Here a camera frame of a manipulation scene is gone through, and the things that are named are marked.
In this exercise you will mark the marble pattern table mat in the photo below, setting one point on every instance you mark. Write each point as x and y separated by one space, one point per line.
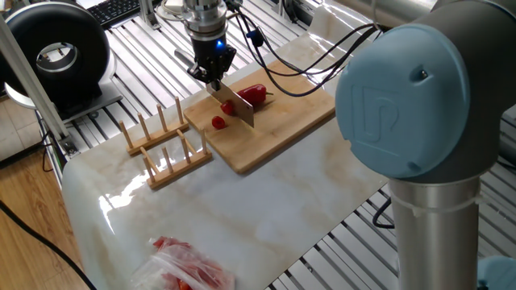
242 217

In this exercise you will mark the red chili pepper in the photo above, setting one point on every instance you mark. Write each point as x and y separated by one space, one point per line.
252 94

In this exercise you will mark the steel kitchen knife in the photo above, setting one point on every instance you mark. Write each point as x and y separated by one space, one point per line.
235 104

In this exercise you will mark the white round lamp base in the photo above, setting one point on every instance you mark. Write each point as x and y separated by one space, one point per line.
18 100

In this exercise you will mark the clear bag with chili pieces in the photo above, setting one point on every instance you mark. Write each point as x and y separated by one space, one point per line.
189 268

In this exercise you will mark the small red chili tip piece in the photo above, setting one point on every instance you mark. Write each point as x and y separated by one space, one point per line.
219 123

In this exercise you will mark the silver UR5 robot arm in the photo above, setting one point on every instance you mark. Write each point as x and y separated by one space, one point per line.
423 121

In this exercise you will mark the grey device base plate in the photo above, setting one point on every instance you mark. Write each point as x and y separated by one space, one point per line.
106 98

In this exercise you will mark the bamboo cutting board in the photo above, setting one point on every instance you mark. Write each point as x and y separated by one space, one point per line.
274 137

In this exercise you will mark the short aluminium profile post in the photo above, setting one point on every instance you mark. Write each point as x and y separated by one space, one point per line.
149 16

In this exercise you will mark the wooden peg rack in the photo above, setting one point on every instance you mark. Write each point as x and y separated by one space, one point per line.
177 171

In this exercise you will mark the red chili slice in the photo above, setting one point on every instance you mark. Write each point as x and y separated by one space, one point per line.
227 108

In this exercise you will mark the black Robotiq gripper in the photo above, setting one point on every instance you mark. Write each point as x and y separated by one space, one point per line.
211 54

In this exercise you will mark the black keyboard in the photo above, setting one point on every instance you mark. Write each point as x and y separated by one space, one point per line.
113 10

